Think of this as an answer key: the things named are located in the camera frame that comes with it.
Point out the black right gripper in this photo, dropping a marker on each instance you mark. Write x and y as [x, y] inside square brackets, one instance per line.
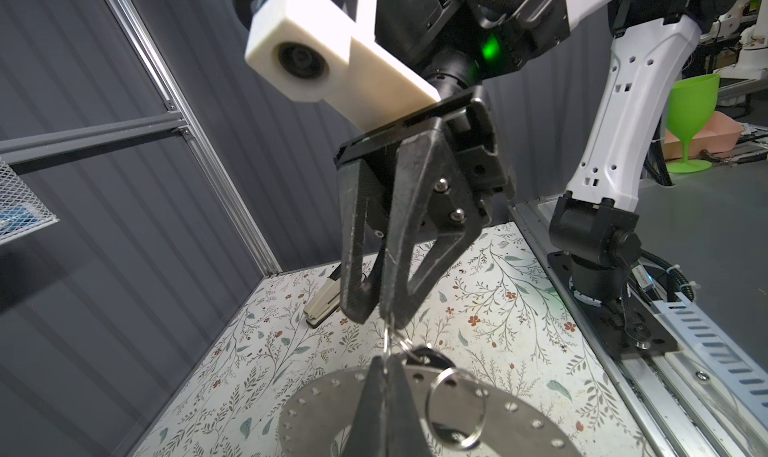
[425, 176]

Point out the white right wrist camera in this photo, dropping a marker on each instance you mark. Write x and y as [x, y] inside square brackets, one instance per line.
[358, 78]

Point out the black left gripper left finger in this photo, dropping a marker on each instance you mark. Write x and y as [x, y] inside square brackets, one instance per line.
[368, 433]

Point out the silver split keyring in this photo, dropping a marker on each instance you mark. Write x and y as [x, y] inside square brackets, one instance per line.
[456, 409]

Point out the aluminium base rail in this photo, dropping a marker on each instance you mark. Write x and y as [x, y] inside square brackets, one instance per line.
[694, 392]

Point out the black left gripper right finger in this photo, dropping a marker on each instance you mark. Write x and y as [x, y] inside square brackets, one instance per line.
[404, 434]

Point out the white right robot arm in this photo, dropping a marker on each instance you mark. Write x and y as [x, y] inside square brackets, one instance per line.
[457, 44]

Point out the pink tray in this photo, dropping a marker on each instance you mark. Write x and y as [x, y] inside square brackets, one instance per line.
[719, 135]

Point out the white wire mesh basket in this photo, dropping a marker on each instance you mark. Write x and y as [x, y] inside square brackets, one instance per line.
[22, 212]

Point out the green plastic goblet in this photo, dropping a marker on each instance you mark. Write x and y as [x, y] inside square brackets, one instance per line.
[692, 102]

